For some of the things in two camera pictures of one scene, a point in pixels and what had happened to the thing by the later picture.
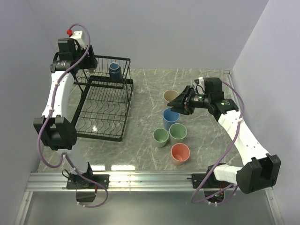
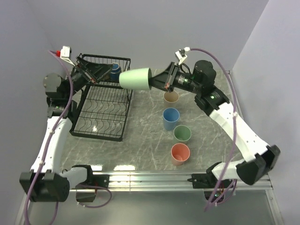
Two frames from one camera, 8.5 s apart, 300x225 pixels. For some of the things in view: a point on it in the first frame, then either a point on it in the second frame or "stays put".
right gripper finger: [182, 108] → [161, 81]
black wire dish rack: [107, 100] stays put
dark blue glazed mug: [115, 72] stays put
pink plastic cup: [180, 153] stays put
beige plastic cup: [169, 95] stays put
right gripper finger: [180, 101] → [167, 72]
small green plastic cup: [160, 136] → [140, 78]
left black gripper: [91, 61] → [92, 72]
